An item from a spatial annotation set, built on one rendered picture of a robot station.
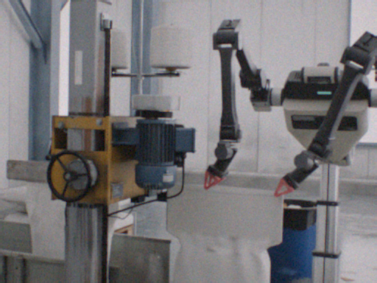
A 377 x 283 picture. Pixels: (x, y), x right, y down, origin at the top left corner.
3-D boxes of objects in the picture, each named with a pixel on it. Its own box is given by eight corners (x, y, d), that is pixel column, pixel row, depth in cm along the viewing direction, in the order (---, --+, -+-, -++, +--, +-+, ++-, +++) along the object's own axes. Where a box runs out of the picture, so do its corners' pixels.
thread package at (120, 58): (135, 71, 227) (136, 29, 226) (119, 68, 214) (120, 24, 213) (104, 71, 232) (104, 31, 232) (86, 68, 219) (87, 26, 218)
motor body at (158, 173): (182, 186, 207) (183, 119, 205) (166, 191, 192) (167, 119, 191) (145, 183, 212) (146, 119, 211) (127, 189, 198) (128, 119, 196)
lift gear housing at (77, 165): (97, 189, 196) (97, 158, 195) (89, 191, 191) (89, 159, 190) (71, 187, 200) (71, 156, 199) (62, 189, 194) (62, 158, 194)
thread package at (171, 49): (198, 71, 219) (199, 28, 218) (182, 68, 203) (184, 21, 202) (160, 71, 225) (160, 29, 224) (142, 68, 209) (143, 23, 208)
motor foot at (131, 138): (149, 146, 205) (149, 122, 204) (135, 148, 194) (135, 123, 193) (127, 145, 208) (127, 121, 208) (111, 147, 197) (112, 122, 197)
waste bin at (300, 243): (324, 277, 466) (328, 200, 463) (316, 295, 418) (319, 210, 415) (269, 270, 483) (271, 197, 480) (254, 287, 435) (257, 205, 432)
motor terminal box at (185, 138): (193, 158, 208) (194, 127, 207) (196, 160, 198) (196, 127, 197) (171, 157, 207) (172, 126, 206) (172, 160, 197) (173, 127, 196)
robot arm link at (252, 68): (242, 10, 217) (219, 12, 221) (235, 37, 211) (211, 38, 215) (267, 77, 253) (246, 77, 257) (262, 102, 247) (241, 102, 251)
